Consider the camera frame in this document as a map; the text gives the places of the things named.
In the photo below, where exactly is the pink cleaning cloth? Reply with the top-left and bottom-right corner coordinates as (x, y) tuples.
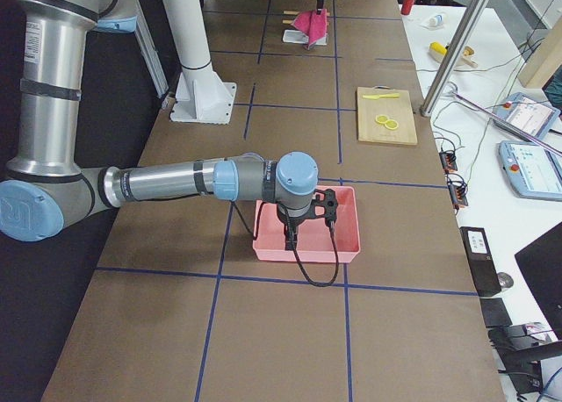
(292, 9), (328, 49)

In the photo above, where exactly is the pink plastic bin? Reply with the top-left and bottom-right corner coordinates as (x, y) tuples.
(253, 186), (361, 263)

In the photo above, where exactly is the wooden rack rod front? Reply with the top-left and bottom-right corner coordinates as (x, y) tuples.
(283, 10), (331, 17)

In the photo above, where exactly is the white rack tray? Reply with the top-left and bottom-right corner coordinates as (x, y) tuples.
(282, 29), (328, 47)

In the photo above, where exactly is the white blue bottle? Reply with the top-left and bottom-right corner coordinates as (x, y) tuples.
(421, 13), (446, 30)

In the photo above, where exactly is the yellow plastic knife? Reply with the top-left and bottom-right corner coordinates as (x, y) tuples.
(361, 92), (400, 100)

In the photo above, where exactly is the wooden cutting board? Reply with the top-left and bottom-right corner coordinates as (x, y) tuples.
(357, 87), (418, 146)

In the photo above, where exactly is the lemon slice far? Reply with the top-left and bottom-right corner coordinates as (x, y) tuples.
(375, 114), (388, 125)

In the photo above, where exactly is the lemon slice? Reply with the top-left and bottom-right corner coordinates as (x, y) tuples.
(383, 118), (400, 131)
(375, 114), (388, 125)

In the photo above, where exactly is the lemon slice near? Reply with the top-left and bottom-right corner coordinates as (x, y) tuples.
(383, 118), (400, 131)

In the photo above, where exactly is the orange connector block near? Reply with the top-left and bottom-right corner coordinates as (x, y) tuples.
(446, 173), (468, 210)

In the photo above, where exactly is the orange connector block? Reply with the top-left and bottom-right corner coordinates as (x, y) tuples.
(446, 173), (468, 210)
(439, 149), (458, 173)

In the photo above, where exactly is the orange connector block far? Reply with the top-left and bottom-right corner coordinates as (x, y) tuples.
(439, 149), (458, 173)

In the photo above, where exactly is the black power box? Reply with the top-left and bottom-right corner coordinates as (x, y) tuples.
(459, 226), (501, 297)

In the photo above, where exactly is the metal rod tool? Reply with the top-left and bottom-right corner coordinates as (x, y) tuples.
(451, 92), (562, 157)

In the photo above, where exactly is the teach pendant far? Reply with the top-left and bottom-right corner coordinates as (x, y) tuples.
(494, 92), (560, 140)

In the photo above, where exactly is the teach pendant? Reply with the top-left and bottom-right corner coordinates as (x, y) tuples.
(498, 140), (561, 201)
(494, 92), (560, 140)

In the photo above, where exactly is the black monitor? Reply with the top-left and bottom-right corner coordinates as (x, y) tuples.
(515, 227), (561, 338)

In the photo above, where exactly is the teach pendant near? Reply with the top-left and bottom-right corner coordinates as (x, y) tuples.
(498, 140), (561, 201)

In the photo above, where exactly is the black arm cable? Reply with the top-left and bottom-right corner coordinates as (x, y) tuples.
(231, 199), (340, 288)

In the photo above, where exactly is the aluminium frame post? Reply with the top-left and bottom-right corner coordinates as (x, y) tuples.
(420, 0), (489, 118)

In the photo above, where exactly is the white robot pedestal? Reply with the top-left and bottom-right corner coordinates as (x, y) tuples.
(162, 0), (237, 125)

